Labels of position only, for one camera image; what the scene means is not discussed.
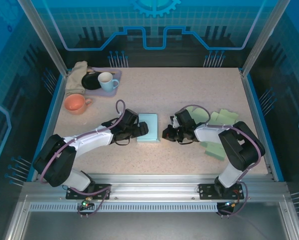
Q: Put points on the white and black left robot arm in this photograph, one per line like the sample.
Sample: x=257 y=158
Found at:
x=54 y=160

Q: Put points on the light blue ceramic mug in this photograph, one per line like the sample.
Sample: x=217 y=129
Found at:
x=107 y=83

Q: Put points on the aluminium frame post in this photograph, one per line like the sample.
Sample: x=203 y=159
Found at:
x=262 y=37
x=45 y=37

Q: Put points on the orange ceramic cup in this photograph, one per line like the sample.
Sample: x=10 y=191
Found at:
x=74 y=103

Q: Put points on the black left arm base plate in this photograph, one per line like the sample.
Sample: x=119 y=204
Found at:
x=102 y=192

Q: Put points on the wooden utensil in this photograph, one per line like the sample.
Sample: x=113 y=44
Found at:
x=90 y=71

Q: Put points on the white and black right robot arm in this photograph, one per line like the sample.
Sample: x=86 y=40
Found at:
x=242 y=147

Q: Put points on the beige folded cloth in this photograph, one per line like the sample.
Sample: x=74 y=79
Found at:
x=74 y=77

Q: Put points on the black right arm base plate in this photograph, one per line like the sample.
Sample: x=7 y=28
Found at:
x=205 y=191

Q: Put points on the light green paper box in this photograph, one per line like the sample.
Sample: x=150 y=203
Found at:
x=199 y=116

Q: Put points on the purple plastic tray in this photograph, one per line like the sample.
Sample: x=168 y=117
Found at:
x=108 y=94

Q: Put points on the aluminium side rail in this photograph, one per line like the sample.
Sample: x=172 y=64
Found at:
x=250 y=100
x=52 y=125

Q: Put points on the light blue paper box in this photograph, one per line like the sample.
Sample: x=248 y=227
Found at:
x=152 y=125

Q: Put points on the black round plate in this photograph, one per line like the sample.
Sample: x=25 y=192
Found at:
x=89 y=82

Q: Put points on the aluminium mounting rail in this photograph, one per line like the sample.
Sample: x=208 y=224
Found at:
x=152 y=187

